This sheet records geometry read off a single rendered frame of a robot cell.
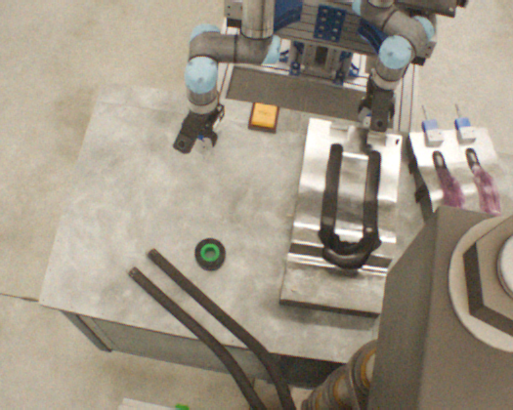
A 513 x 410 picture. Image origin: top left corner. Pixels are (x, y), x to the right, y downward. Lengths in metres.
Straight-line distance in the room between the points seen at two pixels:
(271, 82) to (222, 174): 0.92
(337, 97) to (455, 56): 0.79
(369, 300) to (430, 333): 1.21
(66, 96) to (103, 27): 0.40
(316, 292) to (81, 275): 0.61
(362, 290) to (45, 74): 1.91
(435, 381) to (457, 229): 0.13
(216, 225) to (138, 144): 0.33
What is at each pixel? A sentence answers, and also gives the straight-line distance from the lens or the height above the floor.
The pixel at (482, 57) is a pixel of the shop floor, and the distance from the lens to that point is 3.31.
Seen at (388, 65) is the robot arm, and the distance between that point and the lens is 1.67.
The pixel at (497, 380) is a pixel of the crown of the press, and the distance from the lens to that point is 0.53.
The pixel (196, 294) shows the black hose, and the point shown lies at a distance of 1.67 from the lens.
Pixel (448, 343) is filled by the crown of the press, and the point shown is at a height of 2.01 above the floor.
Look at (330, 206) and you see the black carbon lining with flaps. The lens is 1.74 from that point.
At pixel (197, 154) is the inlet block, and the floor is 0.84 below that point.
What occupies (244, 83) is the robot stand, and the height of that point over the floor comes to 0.21.
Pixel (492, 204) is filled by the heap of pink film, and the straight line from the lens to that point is 1.87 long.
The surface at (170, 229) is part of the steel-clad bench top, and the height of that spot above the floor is 0.80.
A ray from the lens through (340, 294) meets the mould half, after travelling 1.71.
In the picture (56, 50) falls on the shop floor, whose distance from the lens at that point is 3.18.
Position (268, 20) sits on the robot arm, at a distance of 1.58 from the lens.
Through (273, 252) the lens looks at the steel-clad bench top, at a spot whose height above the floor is 0.80.
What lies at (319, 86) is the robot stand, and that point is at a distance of 2.73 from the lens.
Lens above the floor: 2.49
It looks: 67 degrees down
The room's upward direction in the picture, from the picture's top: 6 degrees clockwise
